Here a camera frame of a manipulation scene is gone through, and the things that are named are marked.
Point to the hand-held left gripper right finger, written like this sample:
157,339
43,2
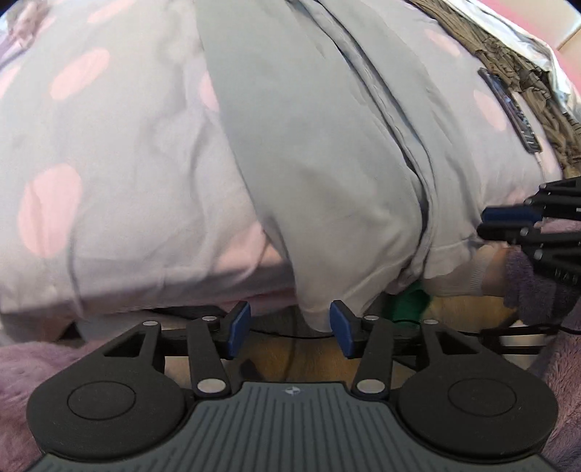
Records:
345,331

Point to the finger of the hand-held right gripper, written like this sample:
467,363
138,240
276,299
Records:
508,215
504,233

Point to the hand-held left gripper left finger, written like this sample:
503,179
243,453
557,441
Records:
238,331

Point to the grey t-shirt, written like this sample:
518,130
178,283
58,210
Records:
317,159

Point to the white sock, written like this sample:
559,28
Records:
483,277

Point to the green object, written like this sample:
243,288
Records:
408,304

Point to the brown striped garment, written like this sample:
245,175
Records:
558,131

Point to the black smartphone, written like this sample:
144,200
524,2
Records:
508,106

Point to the white crumpled garment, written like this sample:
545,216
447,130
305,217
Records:
535,45

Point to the pink pillow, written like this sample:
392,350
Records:
544,18

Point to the person's purple fleece pants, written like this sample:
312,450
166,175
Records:
27,385

